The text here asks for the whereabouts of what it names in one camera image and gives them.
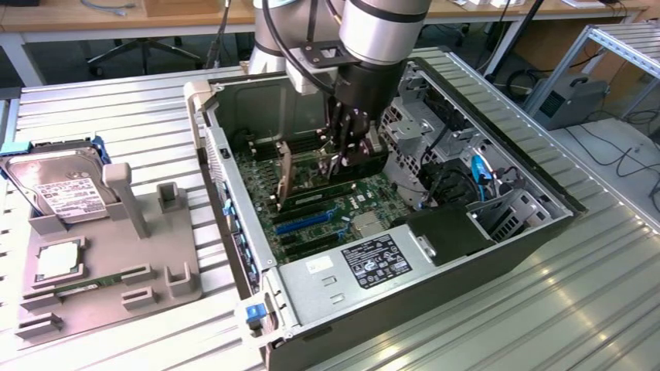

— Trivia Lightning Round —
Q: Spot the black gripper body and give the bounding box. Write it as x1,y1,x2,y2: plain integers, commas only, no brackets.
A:
330,60,409,117

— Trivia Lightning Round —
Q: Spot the graphics card with black fan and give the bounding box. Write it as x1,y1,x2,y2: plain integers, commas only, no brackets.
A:
275,134,390,212

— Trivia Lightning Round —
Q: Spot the silver disk bay cage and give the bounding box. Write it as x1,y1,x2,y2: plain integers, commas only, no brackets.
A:
381,63,497,182

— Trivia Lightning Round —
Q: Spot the green RAM stick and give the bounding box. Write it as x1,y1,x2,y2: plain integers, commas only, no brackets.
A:
281,184,355,209
23,272,129,301

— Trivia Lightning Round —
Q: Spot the silver chipset heatsink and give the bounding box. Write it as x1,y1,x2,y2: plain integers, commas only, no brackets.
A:
353,214,386,237

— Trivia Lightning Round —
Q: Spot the green motherboard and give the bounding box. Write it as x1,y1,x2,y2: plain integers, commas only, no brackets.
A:
230,127,419,264

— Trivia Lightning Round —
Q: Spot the black office chair base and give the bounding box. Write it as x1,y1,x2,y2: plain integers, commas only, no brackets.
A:
417,22,471,47
85,36,203,77

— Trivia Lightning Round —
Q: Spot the black expansion slot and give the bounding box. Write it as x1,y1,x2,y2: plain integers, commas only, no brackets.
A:
271,208,331,226

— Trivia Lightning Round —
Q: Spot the blue expansion slot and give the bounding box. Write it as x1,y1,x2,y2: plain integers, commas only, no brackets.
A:
275,213,337,236

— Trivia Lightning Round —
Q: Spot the black plastic shroud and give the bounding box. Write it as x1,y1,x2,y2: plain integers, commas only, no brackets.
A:
391,204,497,267

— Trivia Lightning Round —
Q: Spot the black tripod pole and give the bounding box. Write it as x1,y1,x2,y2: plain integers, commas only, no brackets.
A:
485,0,546,78

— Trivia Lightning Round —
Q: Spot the small silver disk bay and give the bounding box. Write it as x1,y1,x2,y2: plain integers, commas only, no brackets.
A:
467,185,574,243

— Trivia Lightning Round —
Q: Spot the silver power supply unit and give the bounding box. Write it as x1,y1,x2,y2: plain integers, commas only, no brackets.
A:
267,223,439,329

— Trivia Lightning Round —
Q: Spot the grey computer tower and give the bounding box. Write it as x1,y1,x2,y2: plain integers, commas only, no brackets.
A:
526,75,613,131

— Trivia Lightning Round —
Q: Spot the open black PC case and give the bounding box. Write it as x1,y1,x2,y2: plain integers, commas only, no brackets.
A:
185,56,590,371

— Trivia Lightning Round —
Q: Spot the aluminium slat table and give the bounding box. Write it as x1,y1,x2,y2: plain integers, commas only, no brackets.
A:
535,21,660,117

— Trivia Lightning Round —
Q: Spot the grey parts rack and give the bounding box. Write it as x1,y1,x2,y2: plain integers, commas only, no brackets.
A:
11,162,206,352

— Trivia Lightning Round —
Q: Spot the silver hard disk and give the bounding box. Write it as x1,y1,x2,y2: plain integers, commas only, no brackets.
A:
0,148,113,225

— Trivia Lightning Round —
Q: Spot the blue disk carrier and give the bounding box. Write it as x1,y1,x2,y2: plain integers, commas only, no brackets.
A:
0,131,114,182

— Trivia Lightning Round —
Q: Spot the silver CPU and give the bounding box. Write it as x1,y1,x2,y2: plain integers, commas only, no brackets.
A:
35,243,85,277

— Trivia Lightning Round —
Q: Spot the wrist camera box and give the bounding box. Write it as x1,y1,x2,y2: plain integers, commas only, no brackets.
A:
285,40,363,96

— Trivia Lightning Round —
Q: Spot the black power cable bundle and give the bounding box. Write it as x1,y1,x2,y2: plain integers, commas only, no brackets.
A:
417,152,474,206

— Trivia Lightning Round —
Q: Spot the blue disk wire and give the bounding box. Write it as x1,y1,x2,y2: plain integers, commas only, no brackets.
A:
470,154,491,202

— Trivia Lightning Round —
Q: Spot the black camera cable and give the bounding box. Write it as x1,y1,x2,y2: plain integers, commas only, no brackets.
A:
261,0,339,94

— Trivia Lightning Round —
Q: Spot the wooden desk white frame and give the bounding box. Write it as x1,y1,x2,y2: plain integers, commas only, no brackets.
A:
421,0,651,77
0,0,259,88

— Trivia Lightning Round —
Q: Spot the light blue network cable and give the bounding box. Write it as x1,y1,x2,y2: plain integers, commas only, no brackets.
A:
81,0,139,17

